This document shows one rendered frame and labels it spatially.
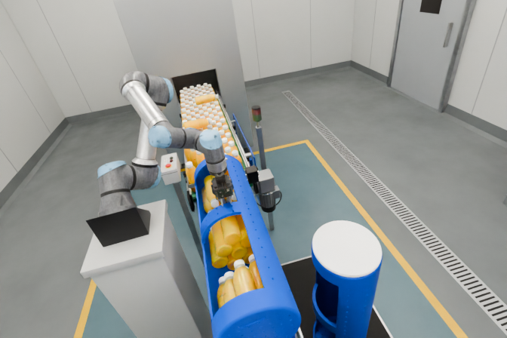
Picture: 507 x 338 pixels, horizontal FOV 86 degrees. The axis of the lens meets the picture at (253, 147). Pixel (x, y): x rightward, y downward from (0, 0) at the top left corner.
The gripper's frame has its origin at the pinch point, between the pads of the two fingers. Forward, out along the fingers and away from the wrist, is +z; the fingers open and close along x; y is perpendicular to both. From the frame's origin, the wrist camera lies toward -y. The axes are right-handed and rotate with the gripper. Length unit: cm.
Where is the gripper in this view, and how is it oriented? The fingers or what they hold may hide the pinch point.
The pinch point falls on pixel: (225, 201)
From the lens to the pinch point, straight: 120.5
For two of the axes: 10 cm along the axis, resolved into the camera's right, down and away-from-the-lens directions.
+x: 9.6, -2.4, 1.5
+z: 1.3, 8.3, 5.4
